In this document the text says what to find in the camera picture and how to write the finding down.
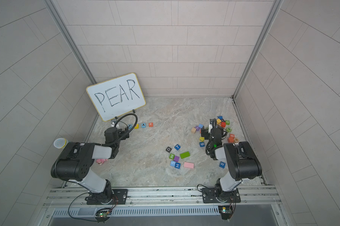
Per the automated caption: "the green rectangular block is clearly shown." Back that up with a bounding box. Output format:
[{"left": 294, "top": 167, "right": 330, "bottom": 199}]
[{"left": 180, "top": 151, "right": 190, "bottom": 159}]

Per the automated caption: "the aluminium front rail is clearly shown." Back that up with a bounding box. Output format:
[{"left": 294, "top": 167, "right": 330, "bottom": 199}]
[{"left": 42, "top": 186, "right": 281, "bottom": 208}]

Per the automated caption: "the pink pig toy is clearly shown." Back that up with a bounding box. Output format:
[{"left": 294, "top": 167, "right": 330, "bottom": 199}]
[{"left": 96, "top": 159, "right": 108, "bottom": 165}]

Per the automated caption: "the right green circuit board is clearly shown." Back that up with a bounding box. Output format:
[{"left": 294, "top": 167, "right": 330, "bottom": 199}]
[{"left": 218, "top": 205, "right": 234, "bottom": 220}]

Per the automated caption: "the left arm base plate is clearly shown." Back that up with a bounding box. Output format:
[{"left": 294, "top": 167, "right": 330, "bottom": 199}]
[{"left": 85, "top": 189, "right": 128, "bottom": 205}]

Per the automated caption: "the whiteboard with PEAR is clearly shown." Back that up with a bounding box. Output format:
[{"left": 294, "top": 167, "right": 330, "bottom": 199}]
[{"left": 86, "top": 73, "right": 146, "bottom": 121}]

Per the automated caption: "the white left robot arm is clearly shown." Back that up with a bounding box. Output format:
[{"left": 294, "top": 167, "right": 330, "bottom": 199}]
[{"left": 51, "top": 127, "right": 131, "bottom": 194}]

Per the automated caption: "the orange red plain cube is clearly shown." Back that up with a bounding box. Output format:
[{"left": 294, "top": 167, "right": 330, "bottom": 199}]
[{"left": 227, "top": 137, "right": 235, "bottom": 143}]

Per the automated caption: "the toy microphone on stand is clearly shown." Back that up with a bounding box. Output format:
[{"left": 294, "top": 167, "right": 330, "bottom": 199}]
[{"left": 54, "top": 137, "right": 68, "bottom": 149}]

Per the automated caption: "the green circuit board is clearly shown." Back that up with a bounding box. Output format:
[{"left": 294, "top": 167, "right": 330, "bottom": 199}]
[
  {"left": 95, "top": 208, "right": 111, "bottom": 223},
  {"left": 218, "top": 205, "right": 234, "bottom": 220}
]

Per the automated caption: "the blue W block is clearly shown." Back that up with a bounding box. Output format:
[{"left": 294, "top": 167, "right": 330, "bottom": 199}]
[{"left": 219, "top": 162, "right": 226, "bottom": 169}]

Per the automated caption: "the pink rectangular block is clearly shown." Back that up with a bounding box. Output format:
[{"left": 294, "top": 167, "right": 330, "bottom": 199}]
[{"left": 184, "top": 162, "right": 194, "bottom": 169}]

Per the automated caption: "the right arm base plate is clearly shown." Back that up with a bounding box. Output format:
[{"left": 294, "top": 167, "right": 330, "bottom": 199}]
[{"left": 201, "top": 187, "right": 241, "bottom": 203}]

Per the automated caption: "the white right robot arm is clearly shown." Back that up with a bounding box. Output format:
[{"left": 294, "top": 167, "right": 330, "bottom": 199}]
[{"left": 201, "top": 119, "right": 262, "bottom": 194}]

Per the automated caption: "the left green circuit board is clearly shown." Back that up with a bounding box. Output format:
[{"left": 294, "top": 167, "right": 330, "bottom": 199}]
[{"left": 95, "top": 208, "right": 111, "bottom": 223}]

